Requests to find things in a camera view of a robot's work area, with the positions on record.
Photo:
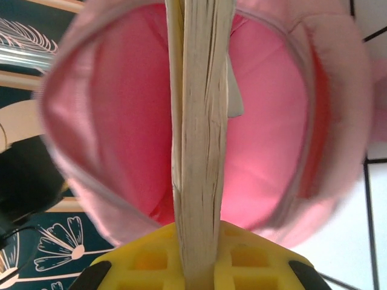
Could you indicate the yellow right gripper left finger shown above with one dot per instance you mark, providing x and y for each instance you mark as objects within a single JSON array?
[{"x": 133, "y": 266}]

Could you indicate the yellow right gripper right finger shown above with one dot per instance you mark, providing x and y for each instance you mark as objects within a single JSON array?
[{"x": 266, "y": 266}]

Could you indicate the pink backpack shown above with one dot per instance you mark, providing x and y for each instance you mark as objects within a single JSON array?
[{"x": 127, "y": 105}]

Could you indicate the yellow paperback book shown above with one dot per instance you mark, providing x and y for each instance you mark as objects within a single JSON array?
[{"x": 199, "y": 136}]

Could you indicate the pink leaf orange oval panel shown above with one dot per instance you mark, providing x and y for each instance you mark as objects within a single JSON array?
[{"x": 24, "y": 27}]

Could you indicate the aluminium corner post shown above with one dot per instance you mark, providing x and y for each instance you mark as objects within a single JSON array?
[{"x": 21, "y": 59}]

